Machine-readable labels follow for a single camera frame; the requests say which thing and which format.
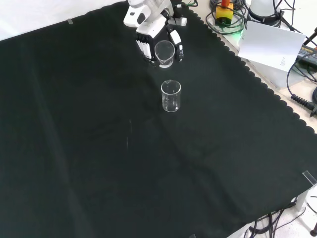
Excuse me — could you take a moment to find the blue cable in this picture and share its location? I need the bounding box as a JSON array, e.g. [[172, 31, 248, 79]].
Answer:
[[285, 56, 317, 99]]

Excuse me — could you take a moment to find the green cable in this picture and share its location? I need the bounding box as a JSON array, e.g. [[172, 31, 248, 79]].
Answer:
[[205, 6, 246, 36]]

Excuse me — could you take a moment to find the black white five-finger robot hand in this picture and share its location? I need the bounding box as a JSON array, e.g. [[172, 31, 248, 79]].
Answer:
[[135, 14, 185, 68]]

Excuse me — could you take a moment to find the white stand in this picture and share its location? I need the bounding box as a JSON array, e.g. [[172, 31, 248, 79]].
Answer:
[[294, 185, 317, 235]]

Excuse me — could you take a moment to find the pale folded board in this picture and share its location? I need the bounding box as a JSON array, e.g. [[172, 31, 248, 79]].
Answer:
[[237, 20, 307, 90]]

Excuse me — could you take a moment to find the clear glass beaker with water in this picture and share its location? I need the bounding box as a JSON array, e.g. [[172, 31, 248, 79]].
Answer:
[[154, 40, 176, 68]]

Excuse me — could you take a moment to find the black cable bundle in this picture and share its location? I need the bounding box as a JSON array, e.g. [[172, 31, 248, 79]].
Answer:
[[244, 210, 298, 238]]

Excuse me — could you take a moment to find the black cable plug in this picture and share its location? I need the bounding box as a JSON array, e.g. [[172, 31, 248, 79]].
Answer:
[[289, 93, 317, 118]]

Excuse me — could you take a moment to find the black power adapter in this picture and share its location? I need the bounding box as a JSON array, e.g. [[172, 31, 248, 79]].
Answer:
[[296, 41, 317, 65]]

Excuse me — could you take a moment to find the yellow emergency stop button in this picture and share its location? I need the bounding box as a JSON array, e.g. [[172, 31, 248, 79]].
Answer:
[[214, 0, 235, 26]]

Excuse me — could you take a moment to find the black tripod leg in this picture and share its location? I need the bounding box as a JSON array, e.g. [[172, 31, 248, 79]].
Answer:
[[303, 26, 317, 47]]

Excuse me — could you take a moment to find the black bench cloth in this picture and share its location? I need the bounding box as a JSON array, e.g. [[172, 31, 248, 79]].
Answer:
[[0, 1, 317, 238]]

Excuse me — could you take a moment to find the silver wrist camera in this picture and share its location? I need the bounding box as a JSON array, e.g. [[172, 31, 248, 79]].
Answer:
[[170, 16, 188, 27]]

